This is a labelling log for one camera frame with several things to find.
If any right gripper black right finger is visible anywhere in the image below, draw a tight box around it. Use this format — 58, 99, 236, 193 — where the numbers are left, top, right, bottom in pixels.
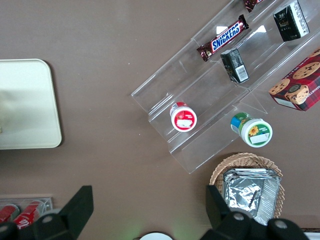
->
201, 184, 309, 240

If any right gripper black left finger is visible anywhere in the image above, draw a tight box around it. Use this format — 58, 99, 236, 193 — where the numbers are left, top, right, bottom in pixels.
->
0, 184, 95, 240

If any light wicker basket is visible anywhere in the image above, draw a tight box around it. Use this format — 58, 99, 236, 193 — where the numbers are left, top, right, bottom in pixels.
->
209, 152, 286, 221

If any cream plastic tray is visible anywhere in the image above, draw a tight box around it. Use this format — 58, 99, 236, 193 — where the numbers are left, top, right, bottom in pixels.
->
0, 58, 63, 151

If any clear acrylic bottle rack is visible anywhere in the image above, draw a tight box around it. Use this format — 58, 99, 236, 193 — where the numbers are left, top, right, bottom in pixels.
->
0, 196, 54, 226

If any aluminium foil container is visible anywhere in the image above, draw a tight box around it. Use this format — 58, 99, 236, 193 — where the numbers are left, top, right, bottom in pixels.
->
222, 167, 283, 227

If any red cola bottle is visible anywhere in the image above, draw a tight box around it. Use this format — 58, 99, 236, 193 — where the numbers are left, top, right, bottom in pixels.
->
0, 203, 21, 224
12, 199, 44, 230

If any green lid cup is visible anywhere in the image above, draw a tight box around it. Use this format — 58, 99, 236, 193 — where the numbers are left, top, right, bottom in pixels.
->
230, 112, 274, 148

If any red lid cup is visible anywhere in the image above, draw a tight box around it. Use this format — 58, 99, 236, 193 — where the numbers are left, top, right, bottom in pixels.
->
169, 101, 198, 133

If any clear acrylic stepped display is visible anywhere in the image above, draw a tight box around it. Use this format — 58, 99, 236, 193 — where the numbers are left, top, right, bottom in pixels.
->
130, 0, 320, 175

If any small black carton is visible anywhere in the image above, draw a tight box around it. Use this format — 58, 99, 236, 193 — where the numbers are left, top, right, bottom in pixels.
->
272, 0, 310, 43
220, 47, 250, 84

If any red plaid cookie box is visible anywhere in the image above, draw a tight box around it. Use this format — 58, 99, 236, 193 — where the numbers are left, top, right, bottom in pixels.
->
268, 48, 320, 112

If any Snickers bar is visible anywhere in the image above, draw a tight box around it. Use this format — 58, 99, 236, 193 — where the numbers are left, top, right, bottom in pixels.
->
196, 13, 250, 63
242, 0, 264, 14

